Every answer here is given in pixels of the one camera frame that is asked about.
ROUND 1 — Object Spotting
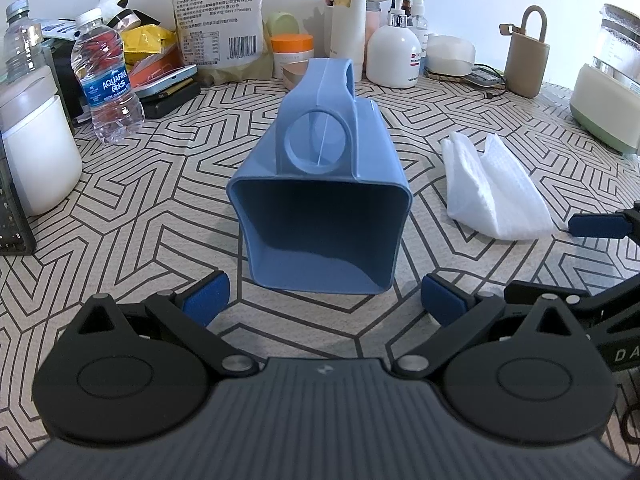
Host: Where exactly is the clear bottle with grey cap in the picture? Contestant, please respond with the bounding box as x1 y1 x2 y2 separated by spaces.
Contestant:
4 0 48 73

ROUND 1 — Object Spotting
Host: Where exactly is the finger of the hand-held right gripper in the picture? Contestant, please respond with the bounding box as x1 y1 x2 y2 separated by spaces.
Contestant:
505 281 602 312
569 201 640 249

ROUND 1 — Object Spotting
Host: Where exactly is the jar with orange lid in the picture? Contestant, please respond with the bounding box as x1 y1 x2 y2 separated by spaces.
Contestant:
270 34 315 81

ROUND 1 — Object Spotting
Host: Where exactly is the water bottle with blue label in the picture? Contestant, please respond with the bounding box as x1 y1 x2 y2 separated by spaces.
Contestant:
70 8 146 146

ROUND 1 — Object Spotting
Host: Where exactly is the large white plastic jar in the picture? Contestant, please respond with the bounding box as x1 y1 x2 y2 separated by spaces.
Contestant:
0 65 83 217

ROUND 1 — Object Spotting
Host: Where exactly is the pink compact case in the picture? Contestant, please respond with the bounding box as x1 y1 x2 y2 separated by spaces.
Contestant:
281 60 311 92

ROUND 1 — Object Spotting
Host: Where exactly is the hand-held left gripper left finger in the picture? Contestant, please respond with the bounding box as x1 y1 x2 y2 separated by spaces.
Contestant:
74 269 262 378

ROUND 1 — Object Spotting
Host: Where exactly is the white paper towel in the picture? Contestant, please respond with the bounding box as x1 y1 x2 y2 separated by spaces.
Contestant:
440 131 555 240

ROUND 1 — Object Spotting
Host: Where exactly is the geometric patterned tablecloth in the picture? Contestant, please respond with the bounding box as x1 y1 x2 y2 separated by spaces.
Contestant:
0 67 640 466

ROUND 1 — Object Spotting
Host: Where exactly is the white pen holder cup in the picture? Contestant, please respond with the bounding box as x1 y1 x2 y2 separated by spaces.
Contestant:
322 2 341 58

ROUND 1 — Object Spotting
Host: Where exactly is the glass kettle with green base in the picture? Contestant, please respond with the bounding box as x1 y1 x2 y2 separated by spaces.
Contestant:
570 4 640 156

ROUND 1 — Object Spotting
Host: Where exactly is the white round container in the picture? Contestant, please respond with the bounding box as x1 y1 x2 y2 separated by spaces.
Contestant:
426 35 476 77

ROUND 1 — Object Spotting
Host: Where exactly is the large beige snack bag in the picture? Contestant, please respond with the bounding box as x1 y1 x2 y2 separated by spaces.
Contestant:
159 0 277 86

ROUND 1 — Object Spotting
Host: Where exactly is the yellow packet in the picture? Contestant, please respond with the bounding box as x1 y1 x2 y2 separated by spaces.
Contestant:
120 25 181 68

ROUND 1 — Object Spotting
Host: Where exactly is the flat black box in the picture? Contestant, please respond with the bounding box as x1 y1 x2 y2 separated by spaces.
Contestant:
140 81 202 120

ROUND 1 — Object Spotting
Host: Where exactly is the round green lid container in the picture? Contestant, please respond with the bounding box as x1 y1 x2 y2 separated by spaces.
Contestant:
264 10 301 41

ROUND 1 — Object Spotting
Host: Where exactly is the grey flat device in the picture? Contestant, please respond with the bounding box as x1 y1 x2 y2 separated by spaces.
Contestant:
425 62 503 88

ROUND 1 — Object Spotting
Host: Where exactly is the white pump bottle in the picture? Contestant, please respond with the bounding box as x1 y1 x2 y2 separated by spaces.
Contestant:
366 0 422 88

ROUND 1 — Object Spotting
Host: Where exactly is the pink bottle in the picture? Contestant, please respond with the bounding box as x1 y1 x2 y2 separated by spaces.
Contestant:
365 0 383 48

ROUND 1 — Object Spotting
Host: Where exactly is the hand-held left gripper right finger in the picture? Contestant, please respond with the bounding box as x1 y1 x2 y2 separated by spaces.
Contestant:
391 271 578 379

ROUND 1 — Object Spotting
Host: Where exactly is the panda plush toy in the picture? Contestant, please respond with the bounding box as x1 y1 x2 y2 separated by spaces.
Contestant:
95 0 133 23

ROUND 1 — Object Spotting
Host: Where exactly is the clear spray bottle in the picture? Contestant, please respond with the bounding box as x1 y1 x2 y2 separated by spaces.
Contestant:
407 0 431 76

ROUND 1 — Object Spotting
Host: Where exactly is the blue plastic container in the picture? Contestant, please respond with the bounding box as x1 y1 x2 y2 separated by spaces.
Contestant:
226 58 413 294

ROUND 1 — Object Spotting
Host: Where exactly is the orange packet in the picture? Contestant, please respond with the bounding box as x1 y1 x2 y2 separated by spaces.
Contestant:
127 52 166 78

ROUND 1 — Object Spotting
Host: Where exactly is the tall white cosmetic tube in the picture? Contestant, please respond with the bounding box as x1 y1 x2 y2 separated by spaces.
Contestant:
334 0 368 81

